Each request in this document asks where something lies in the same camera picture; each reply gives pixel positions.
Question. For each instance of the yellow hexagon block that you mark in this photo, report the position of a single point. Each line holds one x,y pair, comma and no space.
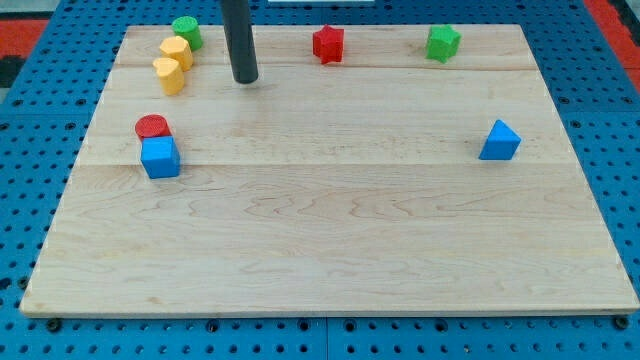
178,48

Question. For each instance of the light wooden board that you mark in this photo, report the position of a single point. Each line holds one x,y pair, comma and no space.
345,190

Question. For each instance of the red star block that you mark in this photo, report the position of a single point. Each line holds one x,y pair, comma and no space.
328,44

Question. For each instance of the blue cube block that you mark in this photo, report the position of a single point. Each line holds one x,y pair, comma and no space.
160,157

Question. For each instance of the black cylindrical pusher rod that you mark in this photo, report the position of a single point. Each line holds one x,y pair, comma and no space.
239,39

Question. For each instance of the red cylinder block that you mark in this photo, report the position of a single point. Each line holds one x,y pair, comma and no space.
150,126

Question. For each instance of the yellow heart block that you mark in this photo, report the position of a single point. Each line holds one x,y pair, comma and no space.
170,75

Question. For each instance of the blue triangle block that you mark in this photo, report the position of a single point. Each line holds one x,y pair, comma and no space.
501,143

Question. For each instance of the green cylinder block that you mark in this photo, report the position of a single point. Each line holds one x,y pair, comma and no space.
187,27

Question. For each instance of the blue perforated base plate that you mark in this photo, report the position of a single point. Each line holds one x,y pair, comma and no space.
48,109

